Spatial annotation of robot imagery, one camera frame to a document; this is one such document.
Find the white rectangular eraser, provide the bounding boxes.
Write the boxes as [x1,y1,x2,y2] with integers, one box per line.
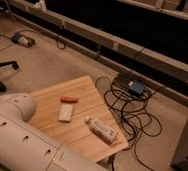
[59,104,73,122]

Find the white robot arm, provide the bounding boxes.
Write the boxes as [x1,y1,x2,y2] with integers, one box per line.
[0,93,107,171]

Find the blue power adapter box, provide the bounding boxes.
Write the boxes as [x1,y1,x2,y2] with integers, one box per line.
[128,80,146,96]

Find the power strip on floor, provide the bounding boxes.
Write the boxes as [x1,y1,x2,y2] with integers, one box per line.
[11,33,35,48]

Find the black tangled floor cables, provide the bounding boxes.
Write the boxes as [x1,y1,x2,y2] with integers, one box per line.
[95,71,168,171]

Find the long metal shelf rail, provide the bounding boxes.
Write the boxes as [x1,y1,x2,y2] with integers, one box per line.
[8,0,188,84]

